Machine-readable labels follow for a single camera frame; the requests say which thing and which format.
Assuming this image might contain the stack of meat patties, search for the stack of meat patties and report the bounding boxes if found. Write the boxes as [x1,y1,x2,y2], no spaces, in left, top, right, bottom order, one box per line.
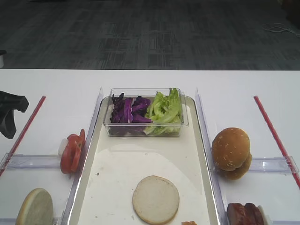
[227,203,267,225]

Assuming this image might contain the tomato slice front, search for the tomato slice front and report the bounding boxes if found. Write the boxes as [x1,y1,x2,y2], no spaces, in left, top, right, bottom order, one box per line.
[71,129,86,172]

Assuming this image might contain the clear pusher track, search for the clear pusher track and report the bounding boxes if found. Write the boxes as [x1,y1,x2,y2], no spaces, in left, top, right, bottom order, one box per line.
[0,153,60,169]
[249,157,300,174]

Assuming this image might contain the right upper clear pusher track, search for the right upper clear pusher track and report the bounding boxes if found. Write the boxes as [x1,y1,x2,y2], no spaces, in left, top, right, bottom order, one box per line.
[249,157,300,174]

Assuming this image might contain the left upper clear pusher track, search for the left upper clear pusher track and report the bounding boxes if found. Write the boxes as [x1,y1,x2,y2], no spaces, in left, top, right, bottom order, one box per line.
[0,153,60,169]

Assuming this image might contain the white metal tray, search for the white metal tray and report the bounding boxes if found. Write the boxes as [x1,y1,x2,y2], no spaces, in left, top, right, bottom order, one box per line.
[69,97,218,225]

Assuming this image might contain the right red rail strip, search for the right red rail strip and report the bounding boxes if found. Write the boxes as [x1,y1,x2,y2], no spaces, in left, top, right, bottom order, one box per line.
[254,96,300,187]

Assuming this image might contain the white pusher block tomato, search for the white pusher block tomato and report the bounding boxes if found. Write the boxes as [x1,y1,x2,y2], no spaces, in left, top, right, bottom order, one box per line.
[58,139,68,157]

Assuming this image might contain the white pusher block patties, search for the white pusher block patties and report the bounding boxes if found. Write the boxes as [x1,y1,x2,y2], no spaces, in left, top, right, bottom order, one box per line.
[257,205,272,225]

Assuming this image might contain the bottom bun slice on tray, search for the bottom bun slice on tray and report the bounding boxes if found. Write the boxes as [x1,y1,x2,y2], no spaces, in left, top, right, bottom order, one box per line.
[132,175,180,225]

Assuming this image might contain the standing bun slice left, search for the standing bun slice left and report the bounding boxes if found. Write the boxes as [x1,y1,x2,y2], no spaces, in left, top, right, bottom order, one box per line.
[15,188,54,225]

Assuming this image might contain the clear plastic salad container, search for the clear plastic salad container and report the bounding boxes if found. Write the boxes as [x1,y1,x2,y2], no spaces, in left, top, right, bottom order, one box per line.
[103,88,189,137]

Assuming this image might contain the purple cabbage leaves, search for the purple cabbage leaves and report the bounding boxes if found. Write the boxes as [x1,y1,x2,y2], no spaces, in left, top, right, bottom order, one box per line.
[110,92,152,123]

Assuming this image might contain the left red rail strip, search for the left red rail strip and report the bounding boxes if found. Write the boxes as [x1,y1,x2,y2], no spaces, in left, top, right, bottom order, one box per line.
[0,96,46,176]

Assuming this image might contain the bun top behind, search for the bun top behind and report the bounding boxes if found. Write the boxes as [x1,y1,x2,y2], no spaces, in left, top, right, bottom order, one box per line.
[219,153,252,180]

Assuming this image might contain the green lettuce leaves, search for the green lettuce leaves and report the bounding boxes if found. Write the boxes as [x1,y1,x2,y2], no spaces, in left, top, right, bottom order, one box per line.
[144,88,181,136]

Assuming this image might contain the red rail strip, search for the red rail strip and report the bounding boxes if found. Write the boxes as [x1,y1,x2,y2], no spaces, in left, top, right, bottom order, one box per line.
[254,96,300,187]
[0,96,46,176]

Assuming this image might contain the white cable on floor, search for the white cable on floor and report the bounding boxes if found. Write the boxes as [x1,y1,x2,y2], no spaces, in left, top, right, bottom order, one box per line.
[262,22,300,37]

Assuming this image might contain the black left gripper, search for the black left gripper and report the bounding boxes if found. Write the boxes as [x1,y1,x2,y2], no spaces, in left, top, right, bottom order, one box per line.
[0,91,29,139]

